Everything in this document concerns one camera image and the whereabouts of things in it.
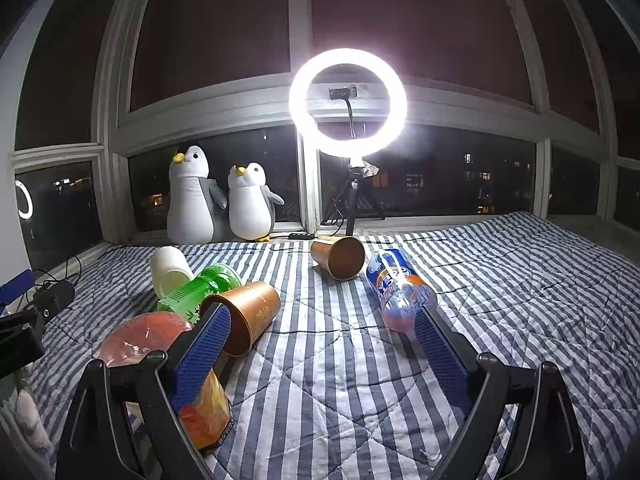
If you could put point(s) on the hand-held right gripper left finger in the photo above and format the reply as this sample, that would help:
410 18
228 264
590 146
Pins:
200 355

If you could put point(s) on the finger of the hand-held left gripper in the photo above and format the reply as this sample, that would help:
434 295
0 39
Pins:
22 342
52 299

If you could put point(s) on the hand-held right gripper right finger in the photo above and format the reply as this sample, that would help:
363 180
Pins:
445 360

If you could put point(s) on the brown paper cup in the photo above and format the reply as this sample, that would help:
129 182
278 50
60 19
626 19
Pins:
340 257
250 315

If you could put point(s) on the white cup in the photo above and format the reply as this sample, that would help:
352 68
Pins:
170 270

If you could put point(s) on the red orange plastic bottle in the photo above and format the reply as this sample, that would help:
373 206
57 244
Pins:
145 335

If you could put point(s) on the green plastic bottle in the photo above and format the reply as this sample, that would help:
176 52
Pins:
200 290

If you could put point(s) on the light crumpled cloth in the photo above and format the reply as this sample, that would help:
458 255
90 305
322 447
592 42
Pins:
27 420

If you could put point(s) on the blue orange soda bottle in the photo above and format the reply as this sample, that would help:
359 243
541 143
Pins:
400 290

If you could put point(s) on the blue white striped blanket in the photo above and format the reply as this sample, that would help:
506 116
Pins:
330 390

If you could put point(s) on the large penguin plush toy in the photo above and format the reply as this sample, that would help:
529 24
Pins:
187 200

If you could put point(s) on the small penguin plush toy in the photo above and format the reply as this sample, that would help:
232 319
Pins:
250 205

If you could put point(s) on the black tripod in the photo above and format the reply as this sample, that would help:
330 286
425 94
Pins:
353 210

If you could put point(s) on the white window frame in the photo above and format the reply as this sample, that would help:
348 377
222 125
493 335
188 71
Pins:
210 110

